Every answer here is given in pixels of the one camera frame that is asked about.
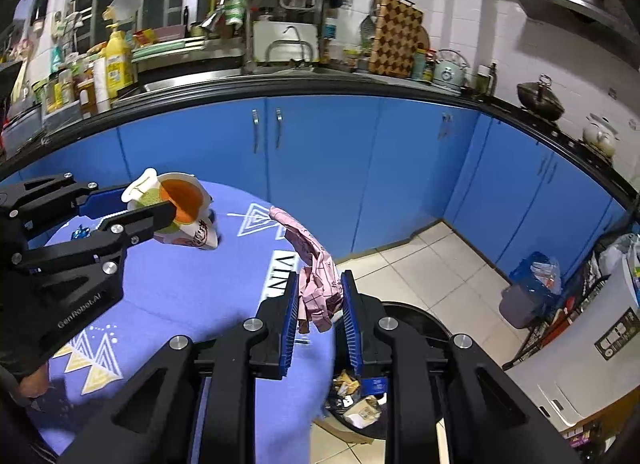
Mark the white ceramic pot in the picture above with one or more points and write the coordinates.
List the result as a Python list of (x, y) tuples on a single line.
[(600, 138)]

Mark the pink checkered wrapper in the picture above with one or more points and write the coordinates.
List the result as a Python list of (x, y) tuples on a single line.
[(315, 289)]

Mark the white plastic tub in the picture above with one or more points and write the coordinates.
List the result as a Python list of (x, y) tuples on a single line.
[(310, 38)]

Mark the beige paper wrapper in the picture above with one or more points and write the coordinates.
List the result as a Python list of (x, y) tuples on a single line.
[(364, 411)]

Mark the yellow detergent bottle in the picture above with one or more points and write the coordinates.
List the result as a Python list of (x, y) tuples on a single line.
[(119, 66)]

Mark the white tall appliance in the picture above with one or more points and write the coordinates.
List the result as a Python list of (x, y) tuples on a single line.
[(575, 369)]

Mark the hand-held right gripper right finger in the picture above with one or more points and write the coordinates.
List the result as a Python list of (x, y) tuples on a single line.
[(350, 329)]

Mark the dark wok with lid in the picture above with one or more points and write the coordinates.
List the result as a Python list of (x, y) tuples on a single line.
[(540, 101)]

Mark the mint green kettle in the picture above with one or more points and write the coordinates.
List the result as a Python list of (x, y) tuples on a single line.
[(447, 74)]

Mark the grey bin with blue bag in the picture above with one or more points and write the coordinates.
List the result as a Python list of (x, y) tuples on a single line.
[(520, 306)]

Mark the row of condiment jars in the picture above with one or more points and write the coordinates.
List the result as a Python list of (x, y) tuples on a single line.
[(62, 91)]

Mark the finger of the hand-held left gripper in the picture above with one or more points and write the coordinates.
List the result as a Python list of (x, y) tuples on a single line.
[(145, 221), (102, 201)]

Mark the black gas stove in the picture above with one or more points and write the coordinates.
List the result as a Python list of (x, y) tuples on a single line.
[(570, 136)]

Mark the black kitchen countertop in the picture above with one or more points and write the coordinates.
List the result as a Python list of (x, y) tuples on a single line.
[(300, 86)]

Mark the blue foil candy wrapper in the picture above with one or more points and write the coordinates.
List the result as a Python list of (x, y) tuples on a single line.
[(80, 233)]

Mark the black round trash bin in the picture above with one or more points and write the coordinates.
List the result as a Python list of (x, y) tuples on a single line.
[(415, 316)]

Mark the pale glass oil bottle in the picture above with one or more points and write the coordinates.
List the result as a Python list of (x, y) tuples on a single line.
[(481, 81)]

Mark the person's left hand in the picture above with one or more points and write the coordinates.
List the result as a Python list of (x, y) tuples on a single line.
[(34, 386)]

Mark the dark glass bottle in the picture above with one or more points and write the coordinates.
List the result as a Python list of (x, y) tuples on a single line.
[(493, 81)]

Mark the blue printed tablecloth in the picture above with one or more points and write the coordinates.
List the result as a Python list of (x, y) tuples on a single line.
[(175, 284)]

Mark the checkered wooden cutting board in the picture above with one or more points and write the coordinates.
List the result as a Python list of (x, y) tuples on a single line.
[(397, 38)]

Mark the fruit print snack cup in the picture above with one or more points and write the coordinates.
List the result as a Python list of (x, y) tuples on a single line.
[(185, 194)]

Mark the small chrome faucet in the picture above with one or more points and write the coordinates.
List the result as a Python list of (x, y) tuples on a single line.
[(267, 51)]

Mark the green white striped cloth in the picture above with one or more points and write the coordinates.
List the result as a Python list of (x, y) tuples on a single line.
[(234, 8)]

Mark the red lidded jar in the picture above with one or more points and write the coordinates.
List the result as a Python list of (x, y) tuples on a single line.
[(429, 68)]

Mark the green lidded jar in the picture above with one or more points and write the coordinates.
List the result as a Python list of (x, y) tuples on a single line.
[(418, 66)]

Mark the blue kitchen cabinet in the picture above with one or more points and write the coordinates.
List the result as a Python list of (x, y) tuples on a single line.
[(325, 168)]

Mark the white plastic bag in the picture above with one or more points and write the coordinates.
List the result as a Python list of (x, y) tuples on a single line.
[(617, 254)]

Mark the brown wrapper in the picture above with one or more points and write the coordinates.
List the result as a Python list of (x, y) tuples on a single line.
[(346, 381)]

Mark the chrome pull-out faucet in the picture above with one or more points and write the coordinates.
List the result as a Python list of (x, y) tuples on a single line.
[(248, 43)]

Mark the blue plastic bowl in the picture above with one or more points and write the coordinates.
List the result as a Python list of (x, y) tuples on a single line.
[(374, 386)]

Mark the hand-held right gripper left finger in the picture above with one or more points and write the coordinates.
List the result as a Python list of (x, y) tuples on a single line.
[(291, 329)]

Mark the clear plastic storage box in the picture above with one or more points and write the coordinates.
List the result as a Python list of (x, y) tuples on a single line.
[(22, 136)]

